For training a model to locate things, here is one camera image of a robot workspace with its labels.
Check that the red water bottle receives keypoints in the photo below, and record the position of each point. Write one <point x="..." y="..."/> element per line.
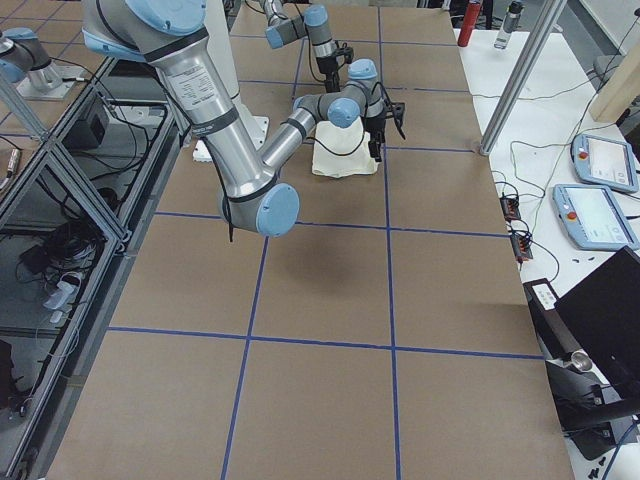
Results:
<point x="470" y="17"/>

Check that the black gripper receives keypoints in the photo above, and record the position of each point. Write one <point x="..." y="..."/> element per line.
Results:
<point x="375" y="124"/>
<point x="328" y="68"/>

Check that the teach pendant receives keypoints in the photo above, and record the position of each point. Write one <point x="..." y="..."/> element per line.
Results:
<point x="603" y="161"/>
<point x="592" y="218"/>

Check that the far teach pendant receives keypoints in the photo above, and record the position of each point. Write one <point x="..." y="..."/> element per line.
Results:
<point x="603" y="161"/>

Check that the small orange circuit board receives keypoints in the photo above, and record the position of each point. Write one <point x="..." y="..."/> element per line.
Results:
<point x="510" y="208"/>

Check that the aluminium side frame rack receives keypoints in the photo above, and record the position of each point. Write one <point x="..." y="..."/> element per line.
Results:
<point x="79" y="180"/>

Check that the wooden beam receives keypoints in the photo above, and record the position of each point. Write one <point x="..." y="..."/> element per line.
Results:
<point x="619" y="91"/>

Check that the near teach pendant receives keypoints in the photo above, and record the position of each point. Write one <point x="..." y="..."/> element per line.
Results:
<point x="592" y="218"/>

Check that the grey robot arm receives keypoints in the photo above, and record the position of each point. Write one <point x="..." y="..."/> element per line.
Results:
<point x="172" y="38"/>
<point x="313" y="25"/>

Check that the clear grey water bottle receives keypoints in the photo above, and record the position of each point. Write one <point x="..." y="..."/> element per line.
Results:
<point x="509" y="24"/>

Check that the cream long-sleeve cat shirt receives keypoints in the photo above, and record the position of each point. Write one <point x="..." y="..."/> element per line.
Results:
<point x="341" y="152"/>

